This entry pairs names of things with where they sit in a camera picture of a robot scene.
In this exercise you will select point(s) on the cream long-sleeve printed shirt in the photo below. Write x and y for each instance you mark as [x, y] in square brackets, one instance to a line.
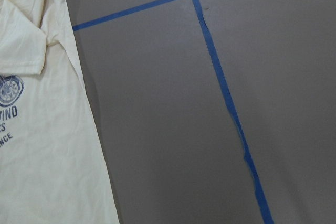
[52, 165]

